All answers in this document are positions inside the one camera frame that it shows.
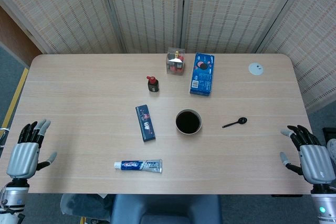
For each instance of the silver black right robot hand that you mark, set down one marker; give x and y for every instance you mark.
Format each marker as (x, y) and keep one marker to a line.
(316, 162)

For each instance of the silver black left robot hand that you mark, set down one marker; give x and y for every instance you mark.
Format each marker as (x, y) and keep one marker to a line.
(23, 159)

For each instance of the small black plastic spoon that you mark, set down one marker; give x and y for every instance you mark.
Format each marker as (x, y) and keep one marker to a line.
(242, 120)

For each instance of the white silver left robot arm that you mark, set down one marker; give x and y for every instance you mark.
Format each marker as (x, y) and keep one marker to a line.
(13, 197)

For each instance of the long dark blue box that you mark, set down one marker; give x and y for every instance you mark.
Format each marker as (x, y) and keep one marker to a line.
(145, 123)

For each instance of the white cup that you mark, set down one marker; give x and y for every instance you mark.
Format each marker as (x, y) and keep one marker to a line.
(188, 122)

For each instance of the blue Oreo cookie box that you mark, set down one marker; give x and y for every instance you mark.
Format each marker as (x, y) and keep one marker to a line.
(201, 75)

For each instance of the clear plastic box with toys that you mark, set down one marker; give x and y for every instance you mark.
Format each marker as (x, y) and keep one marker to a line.
(175, 62)

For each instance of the white shoe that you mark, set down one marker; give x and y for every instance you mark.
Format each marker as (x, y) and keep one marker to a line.
(332, 151)

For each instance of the black flat floor object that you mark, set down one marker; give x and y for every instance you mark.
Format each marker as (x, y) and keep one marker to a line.
(329, 132)

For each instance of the chrome metal tube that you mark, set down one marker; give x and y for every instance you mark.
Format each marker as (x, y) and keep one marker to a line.
(3, 133)

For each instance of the grey crumpled cloth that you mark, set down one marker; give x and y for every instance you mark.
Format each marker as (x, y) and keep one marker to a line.
(81, 207)

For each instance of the blue white toothpaste tube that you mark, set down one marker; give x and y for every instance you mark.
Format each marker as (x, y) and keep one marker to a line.
(139, 165)

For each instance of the brown wooden door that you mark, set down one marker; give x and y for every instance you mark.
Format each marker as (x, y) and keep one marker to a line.
(15, 40)

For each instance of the woven bamboo folding screen panel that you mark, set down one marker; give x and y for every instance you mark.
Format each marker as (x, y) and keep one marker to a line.
(52, 11)
(315, 37)
(231, 11)
(147, 11)

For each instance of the black ink bottle red cap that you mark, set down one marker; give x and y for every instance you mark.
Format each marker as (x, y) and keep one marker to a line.
(153, 85)

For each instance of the blue padded chair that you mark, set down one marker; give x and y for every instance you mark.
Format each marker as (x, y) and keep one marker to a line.
(168, 208)

